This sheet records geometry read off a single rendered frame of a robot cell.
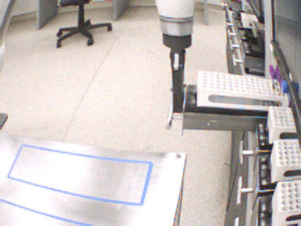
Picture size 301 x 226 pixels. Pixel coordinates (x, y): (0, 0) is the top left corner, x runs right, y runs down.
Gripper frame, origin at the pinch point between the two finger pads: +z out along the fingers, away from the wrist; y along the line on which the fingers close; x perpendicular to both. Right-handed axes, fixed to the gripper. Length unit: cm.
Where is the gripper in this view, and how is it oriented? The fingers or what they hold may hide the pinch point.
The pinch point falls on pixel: (178, 100)
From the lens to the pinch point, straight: 113.0
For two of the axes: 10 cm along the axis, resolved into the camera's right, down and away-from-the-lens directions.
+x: -9.9, -0.6, 1.4
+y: 1.5, -5.4, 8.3
